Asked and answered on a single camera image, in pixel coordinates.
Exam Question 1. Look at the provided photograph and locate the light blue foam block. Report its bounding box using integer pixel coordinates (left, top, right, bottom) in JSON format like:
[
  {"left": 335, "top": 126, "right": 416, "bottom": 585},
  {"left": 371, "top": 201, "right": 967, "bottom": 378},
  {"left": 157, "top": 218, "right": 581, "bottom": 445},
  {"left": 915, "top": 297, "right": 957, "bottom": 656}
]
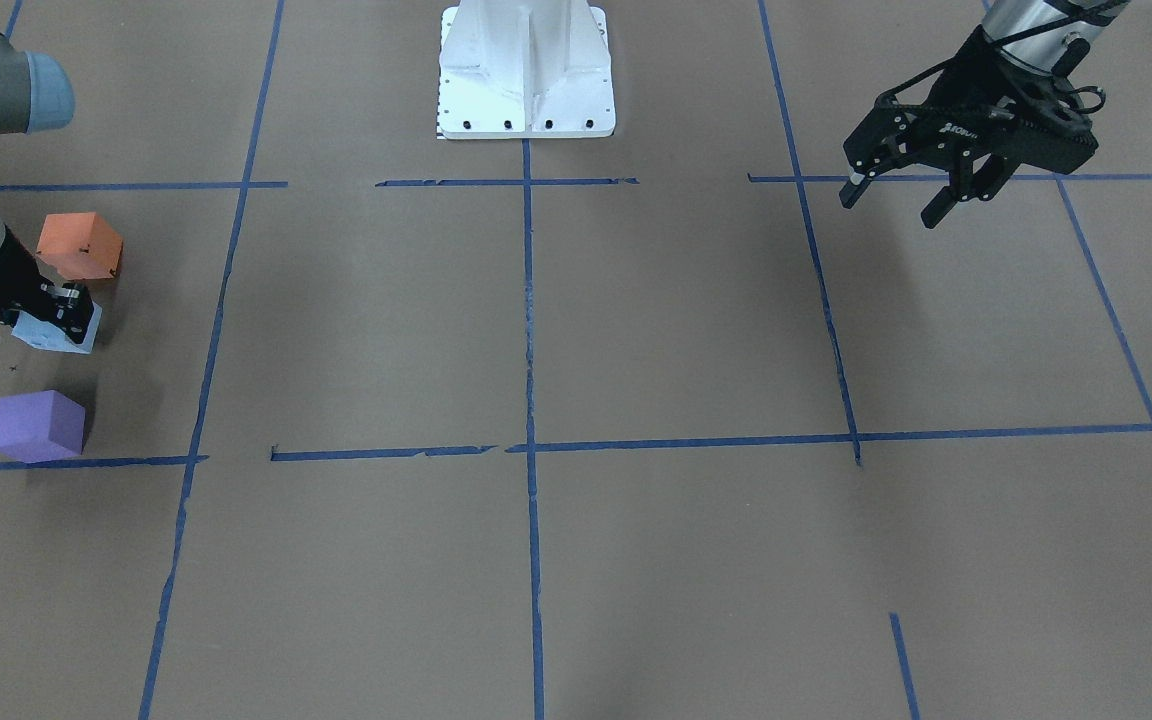
[{"left": 12, "top": 304, "right": 103, "bottom": 355}]

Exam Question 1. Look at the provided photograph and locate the purple foam block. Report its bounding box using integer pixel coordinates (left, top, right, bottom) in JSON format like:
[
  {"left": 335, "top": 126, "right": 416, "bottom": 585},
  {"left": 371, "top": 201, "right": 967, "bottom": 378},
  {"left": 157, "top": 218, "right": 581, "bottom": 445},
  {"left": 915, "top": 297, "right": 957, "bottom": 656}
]
[{"left": 0, "top": 389, "right": 86, "bottom": 464}]

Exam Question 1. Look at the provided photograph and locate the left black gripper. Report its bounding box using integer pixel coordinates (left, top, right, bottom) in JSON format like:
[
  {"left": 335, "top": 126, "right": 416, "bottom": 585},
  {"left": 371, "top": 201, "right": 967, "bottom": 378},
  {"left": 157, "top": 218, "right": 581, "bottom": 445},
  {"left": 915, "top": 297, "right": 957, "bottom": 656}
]
[{"left": 838, "top": 28, "right": 1100, "bottom": 229}]

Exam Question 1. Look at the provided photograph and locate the white pedestal column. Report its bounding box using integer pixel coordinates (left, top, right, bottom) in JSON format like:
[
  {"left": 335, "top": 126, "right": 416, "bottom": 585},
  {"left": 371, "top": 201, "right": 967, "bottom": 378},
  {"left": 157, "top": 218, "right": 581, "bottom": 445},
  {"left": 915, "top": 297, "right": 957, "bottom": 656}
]
[{"left": 435, "top": 1, "right": 617, "bottom": 141}]

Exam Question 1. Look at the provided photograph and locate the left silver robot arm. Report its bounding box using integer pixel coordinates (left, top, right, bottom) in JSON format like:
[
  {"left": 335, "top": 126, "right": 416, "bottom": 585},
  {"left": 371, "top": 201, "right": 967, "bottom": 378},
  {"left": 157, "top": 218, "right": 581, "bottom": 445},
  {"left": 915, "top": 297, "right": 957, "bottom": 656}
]
[{"left": 838, "top": 1, "right": 1126, "bottom": 228}]

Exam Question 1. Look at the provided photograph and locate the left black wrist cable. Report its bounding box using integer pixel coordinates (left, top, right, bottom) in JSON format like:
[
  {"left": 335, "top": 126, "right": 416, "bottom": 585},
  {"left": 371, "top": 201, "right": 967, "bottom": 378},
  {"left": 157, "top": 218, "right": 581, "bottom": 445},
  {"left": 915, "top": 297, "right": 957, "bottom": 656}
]
[{"left": 986, "top": 0, "right": 1127, "bottom": 51}]

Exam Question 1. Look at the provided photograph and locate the orange foam block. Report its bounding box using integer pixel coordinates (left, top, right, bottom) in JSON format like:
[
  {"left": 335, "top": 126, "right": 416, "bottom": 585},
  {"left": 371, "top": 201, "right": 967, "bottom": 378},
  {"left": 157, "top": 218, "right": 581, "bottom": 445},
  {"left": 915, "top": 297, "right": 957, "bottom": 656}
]
[{"left": 35, "top": 211, "right": 124, "bottom": 281}]

